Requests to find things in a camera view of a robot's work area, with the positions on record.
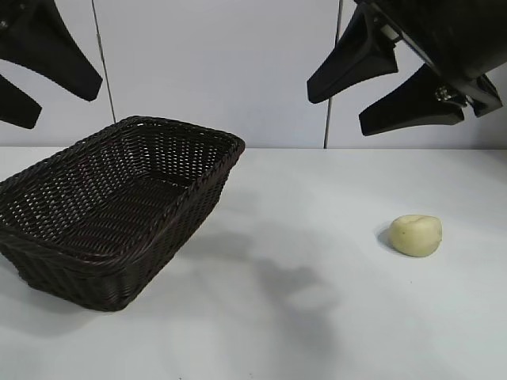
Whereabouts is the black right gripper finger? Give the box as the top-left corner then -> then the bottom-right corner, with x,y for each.
307,7 -> 399,105
358,65 -> 464,138

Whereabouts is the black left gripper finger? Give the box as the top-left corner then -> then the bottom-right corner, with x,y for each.
0,73 -> 43,130
0,0 -> 104,102

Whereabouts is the dark brown wicker basket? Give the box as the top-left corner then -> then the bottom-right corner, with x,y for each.
0,115 -> 246,314

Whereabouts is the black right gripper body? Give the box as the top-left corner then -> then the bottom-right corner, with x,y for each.
354,0 -> 507,118

